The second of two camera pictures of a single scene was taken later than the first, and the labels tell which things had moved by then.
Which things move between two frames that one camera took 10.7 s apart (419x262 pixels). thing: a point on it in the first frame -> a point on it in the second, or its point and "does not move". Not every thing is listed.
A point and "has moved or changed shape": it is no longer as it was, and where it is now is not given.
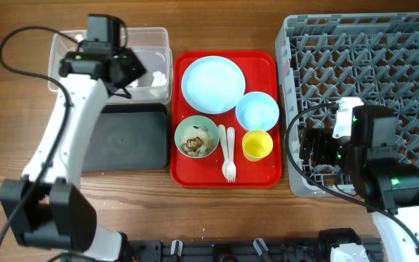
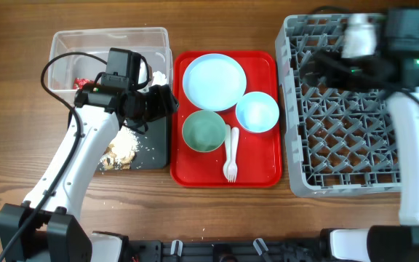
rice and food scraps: (197, 141) -> (121, 152)
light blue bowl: (257, 110) does not move
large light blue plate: (213, 84) does not move
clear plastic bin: (150, 46) does not move
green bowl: (196, 136) has moved or changed shape
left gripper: (137, 68) -> (164, 104)
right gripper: (316, 136) -> (325, 60)
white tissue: (159, 79) does not move
